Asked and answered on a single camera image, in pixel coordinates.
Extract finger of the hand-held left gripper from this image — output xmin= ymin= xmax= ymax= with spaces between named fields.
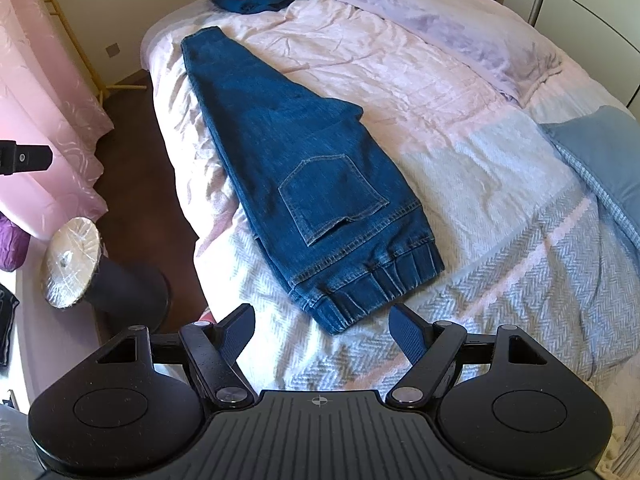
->
xmin=0 ymin=142 xmax=53 ymax=177

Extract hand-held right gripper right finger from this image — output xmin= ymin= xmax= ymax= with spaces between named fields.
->
xmin=386 ymin=304 xmax=551 ymax=408

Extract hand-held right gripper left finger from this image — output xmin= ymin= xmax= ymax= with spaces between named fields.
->
xmin=95 ymin=303 xmax=257 ymax=408

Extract blue denim jeans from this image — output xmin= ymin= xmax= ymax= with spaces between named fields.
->
xmin=180 ymin=26 xmax=446 ymax=336

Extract pink curtain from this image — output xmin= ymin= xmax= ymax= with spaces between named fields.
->
xmin=0 ymin=0 xmax=116 ymax=241

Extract purple cushion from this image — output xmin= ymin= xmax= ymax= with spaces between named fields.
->
xmin=0 ymin=215 xmax=27 ymax=273

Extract bamboo rack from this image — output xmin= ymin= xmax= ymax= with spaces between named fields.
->
xmin=30 ymin=0 xmax=148 ymax=96

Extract black stand with wrapped disc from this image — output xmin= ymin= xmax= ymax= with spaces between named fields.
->
xmin=41 ymin=216 xmax=172 ymax=328

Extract bed with white bedspread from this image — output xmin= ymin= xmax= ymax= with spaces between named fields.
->
xmin=141 ymin=0 xmax=640 ymax=461

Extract light blue pillow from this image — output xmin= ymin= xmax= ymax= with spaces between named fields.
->
xmin=540 ymin=105 xmax=640 ymax=261

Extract folded blue garment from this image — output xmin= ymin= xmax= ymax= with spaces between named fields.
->
xmin=212 ymin=0 xmax=295 ymax=15

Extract lilac pillow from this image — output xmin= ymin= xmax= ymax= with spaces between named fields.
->
xmin=330 ymin=0 xmax=563 ymax=106

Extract white wardrobe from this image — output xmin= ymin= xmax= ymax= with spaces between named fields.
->
xmin=530 ymin=0 xmax=640 ymax=111

